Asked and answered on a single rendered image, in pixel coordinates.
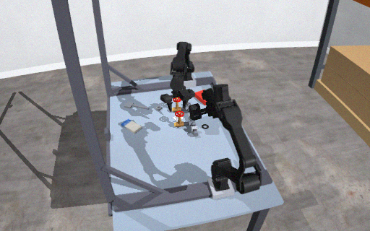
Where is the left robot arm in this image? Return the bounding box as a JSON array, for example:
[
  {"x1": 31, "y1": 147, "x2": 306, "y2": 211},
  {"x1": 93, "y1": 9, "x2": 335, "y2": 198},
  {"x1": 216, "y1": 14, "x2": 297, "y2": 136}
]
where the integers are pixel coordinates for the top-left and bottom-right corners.
[{"x1": 170, "y1": 42, "x2": 194, "y2": 101}]

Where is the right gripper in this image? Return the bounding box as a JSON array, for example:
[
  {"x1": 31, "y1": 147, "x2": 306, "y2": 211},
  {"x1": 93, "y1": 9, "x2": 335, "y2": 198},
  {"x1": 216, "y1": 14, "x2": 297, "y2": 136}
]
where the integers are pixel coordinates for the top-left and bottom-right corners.
[{"x1": 189, "y1": 103, "x2": 217, "y2": 121}]

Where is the red rectangular block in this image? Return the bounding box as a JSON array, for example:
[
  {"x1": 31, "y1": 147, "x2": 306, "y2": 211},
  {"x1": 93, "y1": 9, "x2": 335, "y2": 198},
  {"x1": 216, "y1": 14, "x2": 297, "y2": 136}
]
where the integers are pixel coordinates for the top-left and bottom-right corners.
[{"x1": 195, "y1": 90, "x2": 206, "y2": 105}]

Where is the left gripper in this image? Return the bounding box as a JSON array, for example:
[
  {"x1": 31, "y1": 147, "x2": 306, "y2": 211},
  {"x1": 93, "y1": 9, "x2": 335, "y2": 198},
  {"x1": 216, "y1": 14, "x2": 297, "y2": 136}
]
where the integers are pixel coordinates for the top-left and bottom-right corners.
[{"x1": 160, "y1": 85, "x2": 195, "y2": 112}]

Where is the grey metal frame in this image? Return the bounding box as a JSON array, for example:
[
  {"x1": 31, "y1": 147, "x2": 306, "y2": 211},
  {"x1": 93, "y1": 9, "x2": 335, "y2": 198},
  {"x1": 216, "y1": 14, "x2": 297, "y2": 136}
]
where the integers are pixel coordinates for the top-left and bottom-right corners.
[{"x1": 51, "y1": 0, "x2": 163, "y2": 202}]

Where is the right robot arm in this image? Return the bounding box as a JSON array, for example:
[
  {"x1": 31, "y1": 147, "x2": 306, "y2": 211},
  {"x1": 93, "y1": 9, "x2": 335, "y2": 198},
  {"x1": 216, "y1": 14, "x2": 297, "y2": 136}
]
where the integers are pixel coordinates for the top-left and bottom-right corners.
[{"x1": 202, "y1": 84, "x2": 262, "y2": 194}]

